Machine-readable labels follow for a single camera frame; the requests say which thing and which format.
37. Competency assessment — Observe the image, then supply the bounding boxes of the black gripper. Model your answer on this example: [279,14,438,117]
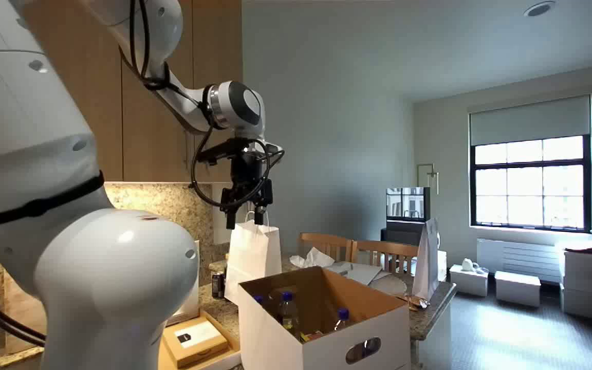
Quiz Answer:
[220,158,275,232]

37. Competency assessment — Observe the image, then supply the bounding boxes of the blue label clear water bottle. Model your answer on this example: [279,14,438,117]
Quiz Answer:
[277,290,301,335]
[253,294,274,324]

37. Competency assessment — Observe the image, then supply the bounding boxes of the red label clear water bottle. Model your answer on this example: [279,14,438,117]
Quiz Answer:
[330,305,354,335]

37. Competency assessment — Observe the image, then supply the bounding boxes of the flat brown box white label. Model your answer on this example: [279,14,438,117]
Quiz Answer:
[160,314,232,368]

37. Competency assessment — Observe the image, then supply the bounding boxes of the white paper bag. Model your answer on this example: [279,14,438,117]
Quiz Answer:
[222,218,284,305]

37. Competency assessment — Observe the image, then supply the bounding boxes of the dark glass jar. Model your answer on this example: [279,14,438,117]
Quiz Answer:
[210,266,229,302]

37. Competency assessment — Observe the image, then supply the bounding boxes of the white crumpled tissue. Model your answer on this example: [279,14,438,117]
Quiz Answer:
[287,247,336,270]

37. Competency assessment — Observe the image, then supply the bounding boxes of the wooden chair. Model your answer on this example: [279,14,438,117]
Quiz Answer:
[297,232,355,264]
[349,237,421,277]

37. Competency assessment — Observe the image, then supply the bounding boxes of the white papers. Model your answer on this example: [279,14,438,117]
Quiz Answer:
[334,263,416,299]

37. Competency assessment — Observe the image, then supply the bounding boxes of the flat screen monitor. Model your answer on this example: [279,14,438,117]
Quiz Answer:
[384,184,432,224]

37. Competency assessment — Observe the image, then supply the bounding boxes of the tall white plastic bag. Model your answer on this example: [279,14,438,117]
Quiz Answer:
[414,218,441,302]

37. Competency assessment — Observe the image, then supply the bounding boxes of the white cube ottoman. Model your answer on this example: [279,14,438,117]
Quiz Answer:
[494,268,543,307]
[449,259,491,298]

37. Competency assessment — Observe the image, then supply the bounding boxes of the white radiator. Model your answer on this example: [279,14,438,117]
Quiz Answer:
[475,236,566,283]

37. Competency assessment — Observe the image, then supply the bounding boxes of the black framed window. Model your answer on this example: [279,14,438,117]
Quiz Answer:
[468,134,592,233]

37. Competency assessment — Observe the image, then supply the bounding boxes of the white roller blind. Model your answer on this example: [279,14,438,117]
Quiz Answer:
[467,94,592,147]

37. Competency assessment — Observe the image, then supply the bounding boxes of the white storage cabinet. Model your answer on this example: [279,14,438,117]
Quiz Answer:
[558,245,592,320]

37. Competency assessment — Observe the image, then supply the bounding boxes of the round ceiling light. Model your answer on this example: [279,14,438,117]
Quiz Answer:
[523,0,556,21]

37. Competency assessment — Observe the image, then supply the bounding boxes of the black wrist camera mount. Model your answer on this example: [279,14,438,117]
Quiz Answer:
[194,138,285,170]

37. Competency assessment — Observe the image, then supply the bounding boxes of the cardboard box with handle holes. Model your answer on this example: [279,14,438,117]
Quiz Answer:
[235,264,414,370]

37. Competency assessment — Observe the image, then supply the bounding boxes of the wooden wall cabinet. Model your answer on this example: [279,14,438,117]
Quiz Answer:
[6,0,245,183]

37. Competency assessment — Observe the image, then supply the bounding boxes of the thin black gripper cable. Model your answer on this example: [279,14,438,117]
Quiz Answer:
[117,0,285,211]

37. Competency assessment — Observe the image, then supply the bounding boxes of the small wall fixture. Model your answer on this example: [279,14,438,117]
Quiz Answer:
[416,162,441,197]

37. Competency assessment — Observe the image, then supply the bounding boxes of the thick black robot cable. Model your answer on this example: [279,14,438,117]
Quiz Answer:
[0,172,107,347]

